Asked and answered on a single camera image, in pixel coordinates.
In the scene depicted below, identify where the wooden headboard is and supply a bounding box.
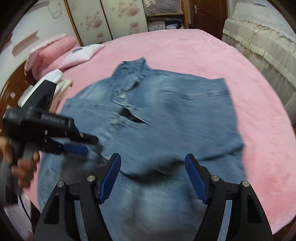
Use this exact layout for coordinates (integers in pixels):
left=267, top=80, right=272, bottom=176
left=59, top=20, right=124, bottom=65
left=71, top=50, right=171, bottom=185
left=1, top=61, right=37, bottom=136

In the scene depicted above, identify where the person left hand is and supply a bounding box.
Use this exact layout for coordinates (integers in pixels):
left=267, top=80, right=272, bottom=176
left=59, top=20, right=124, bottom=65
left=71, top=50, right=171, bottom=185
left=1, top=137, right=40, bottom=188

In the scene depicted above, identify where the blue denim jacket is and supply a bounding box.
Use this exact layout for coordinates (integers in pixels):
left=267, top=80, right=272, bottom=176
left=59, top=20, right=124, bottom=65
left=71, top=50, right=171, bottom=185
left=38, top=58, right=245, bottom=240

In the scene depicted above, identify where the beige covered bed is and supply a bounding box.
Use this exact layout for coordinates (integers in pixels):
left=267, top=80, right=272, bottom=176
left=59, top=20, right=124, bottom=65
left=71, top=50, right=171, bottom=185
left=222, top=1, right=295, bottom=123

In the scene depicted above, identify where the black cable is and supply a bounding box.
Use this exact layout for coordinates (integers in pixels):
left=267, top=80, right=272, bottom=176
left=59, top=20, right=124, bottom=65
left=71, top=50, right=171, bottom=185
left=19, top=193, right=33, bottom=220

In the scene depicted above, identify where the pink bed blanket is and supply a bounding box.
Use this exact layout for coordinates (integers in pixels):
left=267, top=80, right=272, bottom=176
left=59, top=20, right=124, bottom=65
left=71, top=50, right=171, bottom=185
left=35, top=30, right=295, bottom=240

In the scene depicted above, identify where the folded pink quilt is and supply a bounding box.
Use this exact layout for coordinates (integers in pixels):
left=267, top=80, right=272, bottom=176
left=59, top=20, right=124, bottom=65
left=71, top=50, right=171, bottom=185
left=24, top=34, right=78, bottom=79

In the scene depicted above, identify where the white printed pillow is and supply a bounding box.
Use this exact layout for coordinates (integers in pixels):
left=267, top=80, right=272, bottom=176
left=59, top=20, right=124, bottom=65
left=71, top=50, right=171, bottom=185
left=58, top=44, right=105, bottom=70

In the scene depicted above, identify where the folded white clothes stack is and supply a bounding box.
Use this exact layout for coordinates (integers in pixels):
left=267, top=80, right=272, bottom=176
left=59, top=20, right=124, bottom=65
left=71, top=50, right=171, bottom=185
left=17, top=69, right=73, bottom=112

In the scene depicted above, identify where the open wooden shelf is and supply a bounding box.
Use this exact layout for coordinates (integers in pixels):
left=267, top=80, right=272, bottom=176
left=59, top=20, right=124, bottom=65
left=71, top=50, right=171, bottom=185
left=142, top=0, right=191, bottom=32

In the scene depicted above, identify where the floral sliding wardrobe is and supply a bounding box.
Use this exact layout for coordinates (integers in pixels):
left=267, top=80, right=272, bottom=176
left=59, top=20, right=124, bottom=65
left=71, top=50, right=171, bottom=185
left=64, top=0, right=148, bottom=46

